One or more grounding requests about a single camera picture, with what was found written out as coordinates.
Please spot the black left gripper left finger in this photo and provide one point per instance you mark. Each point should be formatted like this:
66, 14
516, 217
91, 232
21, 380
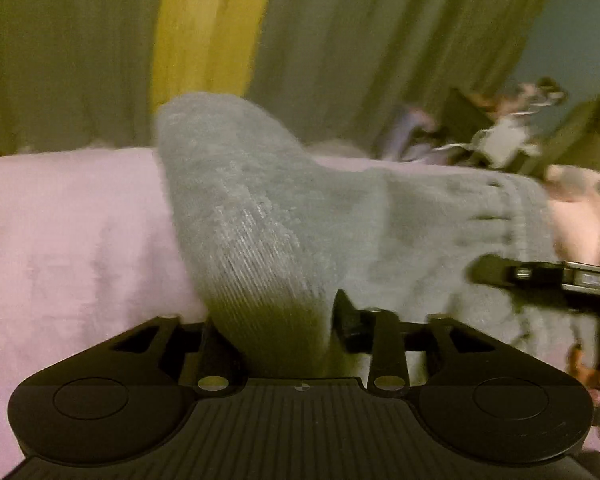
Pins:
126, 396

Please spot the grey sweatpants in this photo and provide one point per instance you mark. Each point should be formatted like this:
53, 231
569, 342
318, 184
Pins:
268, 237

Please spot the dark nightstand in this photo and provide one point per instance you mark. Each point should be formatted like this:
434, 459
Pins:
461, 120

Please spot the pink plush toy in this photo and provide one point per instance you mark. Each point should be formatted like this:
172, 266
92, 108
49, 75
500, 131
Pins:
574, 200

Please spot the person's right hand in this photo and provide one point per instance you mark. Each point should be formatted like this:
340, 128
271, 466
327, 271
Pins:
587, 375

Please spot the pink bed blanket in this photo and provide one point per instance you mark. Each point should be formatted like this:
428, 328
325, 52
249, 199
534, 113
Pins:
87, 250

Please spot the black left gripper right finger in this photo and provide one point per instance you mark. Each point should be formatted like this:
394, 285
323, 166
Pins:
473, 394

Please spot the yellow curtain strip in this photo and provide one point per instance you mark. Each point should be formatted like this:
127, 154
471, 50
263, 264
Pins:
204, 45

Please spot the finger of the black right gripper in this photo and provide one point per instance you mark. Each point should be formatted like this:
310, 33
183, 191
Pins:
530, 276

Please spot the white charger box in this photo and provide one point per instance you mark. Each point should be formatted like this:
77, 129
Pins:
499, 144

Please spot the green curtain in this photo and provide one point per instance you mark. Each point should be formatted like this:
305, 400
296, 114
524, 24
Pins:
77, 72

